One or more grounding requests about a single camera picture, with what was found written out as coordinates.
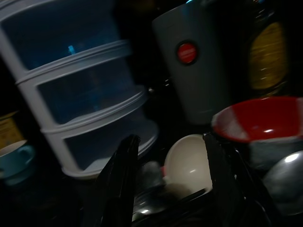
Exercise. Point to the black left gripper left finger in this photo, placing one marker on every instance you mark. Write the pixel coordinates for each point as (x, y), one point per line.
(116, 182)

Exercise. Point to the white three-tier drawer tower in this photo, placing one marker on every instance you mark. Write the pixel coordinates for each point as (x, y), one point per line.
(49, 78)

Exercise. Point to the red bowl with grey outside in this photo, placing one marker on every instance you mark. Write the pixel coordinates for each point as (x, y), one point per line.
(262, 123)

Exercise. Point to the cream plastic ladle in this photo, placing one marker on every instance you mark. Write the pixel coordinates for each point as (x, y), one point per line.
(187, 160)

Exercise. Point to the light blue cup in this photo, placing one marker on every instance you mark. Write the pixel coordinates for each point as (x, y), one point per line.
(16, 163)

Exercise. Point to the grey canister with red button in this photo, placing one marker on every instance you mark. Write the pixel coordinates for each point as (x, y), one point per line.
(201, 82)

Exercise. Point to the dark jar with yellow label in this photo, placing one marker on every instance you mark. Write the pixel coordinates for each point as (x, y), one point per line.
(267, 56)

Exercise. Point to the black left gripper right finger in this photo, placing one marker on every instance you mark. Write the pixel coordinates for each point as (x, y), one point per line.
(227, 179)

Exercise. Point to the yellow printed carton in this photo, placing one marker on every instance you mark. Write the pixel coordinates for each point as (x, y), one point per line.
(10, 128)

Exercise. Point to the shiny metal bowl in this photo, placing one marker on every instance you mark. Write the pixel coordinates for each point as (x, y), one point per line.
(284, 175)

